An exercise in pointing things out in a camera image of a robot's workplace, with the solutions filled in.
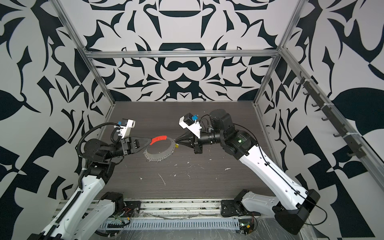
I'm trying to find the large wire keyring red sleeve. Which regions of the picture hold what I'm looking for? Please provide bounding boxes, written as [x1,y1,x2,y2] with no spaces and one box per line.
[144,136,176,162]

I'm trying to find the green lit circuit board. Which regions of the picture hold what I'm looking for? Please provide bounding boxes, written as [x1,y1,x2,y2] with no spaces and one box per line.
[239,218,258,235]

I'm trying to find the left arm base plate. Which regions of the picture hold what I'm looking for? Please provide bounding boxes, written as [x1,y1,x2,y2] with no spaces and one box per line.
[121,201,142,218]

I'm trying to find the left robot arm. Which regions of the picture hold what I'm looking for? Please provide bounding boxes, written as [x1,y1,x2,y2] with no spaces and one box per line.
[29,137,152,240]

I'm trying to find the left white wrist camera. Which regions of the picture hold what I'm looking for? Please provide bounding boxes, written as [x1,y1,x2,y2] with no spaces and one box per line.
[114,119,136,139]

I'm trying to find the white slotted cable duct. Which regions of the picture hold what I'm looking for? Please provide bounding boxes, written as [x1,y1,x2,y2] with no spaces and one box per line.
[98,219,240,231]

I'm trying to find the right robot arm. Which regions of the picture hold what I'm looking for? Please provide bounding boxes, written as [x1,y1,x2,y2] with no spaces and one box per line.
[175,109,321,235]

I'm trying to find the left black corrugated cable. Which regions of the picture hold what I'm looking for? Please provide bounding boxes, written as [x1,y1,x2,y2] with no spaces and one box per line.
[76,121,121,160]

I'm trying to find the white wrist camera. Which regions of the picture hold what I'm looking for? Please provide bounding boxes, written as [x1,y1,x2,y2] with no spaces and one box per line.
[114,119,136,139]
[179,113,202,139]

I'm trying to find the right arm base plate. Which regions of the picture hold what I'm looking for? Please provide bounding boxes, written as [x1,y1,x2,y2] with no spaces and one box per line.
[221,200,248,218]

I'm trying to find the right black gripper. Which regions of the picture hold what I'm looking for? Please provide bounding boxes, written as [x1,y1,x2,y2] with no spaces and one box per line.
[176,129,228,155]

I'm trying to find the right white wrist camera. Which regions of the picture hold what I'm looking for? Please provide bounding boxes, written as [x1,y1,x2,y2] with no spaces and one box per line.
[179,113,202,139]

